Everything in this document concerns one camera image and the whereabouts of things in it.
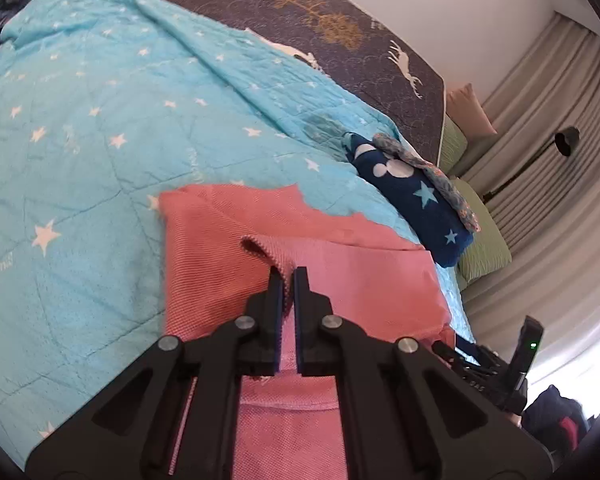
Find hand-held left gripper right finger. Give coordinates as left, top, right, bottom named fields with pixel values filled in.
left=294, top=266, right=552, bottom=480

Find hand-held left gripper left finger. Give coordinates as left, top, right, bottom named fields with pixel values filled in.
left=25, top=266, right=285, bottom=480

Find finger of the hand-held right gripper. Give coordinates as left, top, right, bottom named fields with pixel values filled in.
left=454, top=335, right=498, bottom=367
left=431, top=341, right=486, bottom=386

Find pink knit garment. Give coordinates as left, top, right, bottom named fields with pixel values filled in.
left=157, top=184, right=456, bottom=480

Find person's dark clothing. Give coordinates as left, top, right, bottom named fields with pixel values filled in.
left=521, top=385, right=592, bottom=463

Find green pillow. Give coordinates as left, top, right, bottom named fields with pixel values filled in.
left=437, top=115, right=469, bottom=177
left=449, top=177, right=514, bottom=285

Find navy star print garment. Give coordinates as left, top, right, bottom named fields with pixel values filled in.
left=342, top=131, right=476, bottom=268

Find floral cloth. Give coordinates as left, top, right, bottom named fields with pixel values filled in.
left=372, top=132, right=482, bottom=233

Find black floor lamp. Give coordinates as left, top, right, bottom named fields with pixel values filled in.
left=482, top=126, right=581, bottom=204

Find pink pillow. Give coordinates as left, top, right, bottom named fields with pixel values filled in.
left=446, top=83, right=498, bottom=137

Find light blue star blanket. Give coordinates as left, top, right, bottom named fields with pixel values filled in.
left=0, top=0, right=476, bottom=466

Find beige curtains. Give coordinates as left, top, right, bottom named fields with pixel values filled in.
left=457, top=12, right=600, bottom=376

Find dark deer print bedsheet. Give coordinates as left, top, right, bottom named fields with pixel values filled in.
left=55, top=0, right=448, bottom=161

